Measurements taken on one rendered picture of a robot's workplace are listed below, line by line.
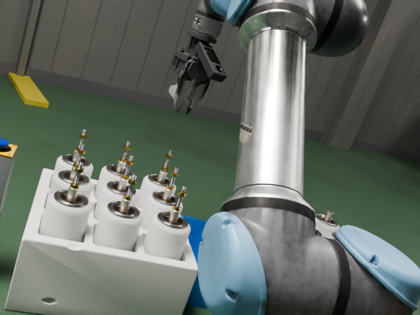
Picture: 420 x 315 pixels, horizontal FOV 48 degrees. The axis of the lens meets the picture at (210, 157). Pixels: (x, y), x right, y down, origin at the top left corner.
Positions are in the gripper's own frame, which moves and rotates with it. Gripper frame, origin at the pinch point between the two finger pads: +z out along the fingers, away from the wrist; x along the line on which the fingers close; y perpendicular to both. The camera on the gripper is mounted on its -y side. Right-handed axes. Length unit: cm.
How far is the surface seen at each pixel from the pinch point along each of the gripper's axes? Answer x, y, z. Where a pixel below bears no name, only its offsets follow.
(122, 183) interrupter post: 16.0, -5.7, 19.7
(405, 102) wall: -400, 145, -12
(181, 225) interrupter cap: 9.2, -23.5, 21.4
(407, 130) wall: -425, 142, 17
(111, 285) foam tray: 22.7, -22.9, 36.6
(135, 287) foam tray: 17.9, -25.2, 36.1
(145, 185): 4.3, 0.6, 23.1
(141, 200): 4.2, 0.0, 27.7
